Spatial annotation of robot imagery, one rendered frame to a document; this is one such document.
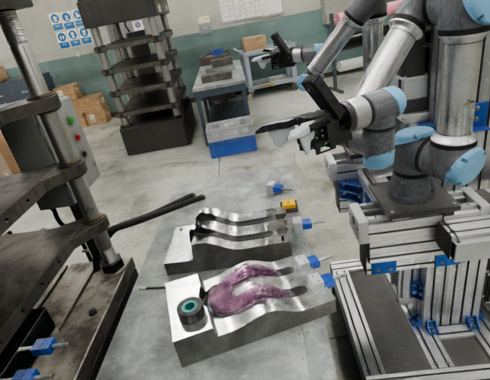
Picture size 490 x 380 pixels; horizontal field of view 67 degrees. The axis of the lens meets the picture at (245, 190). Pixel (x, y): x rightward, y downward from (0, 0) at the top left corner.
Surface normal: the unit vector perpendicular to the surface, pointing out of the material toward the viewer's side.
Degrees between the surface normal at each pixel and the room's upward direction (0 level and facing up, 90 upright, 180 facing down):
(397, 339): 0
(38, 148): 90
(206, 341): 90
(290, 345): 0
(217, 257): 90
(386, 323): 0
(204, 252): 90
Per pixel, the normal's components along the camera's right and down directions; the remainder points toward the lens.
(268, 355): -0.17, -0.87
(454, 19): -0.74, 0.42
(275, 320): 0.27, 0.40
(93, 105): -0.02, 0.44
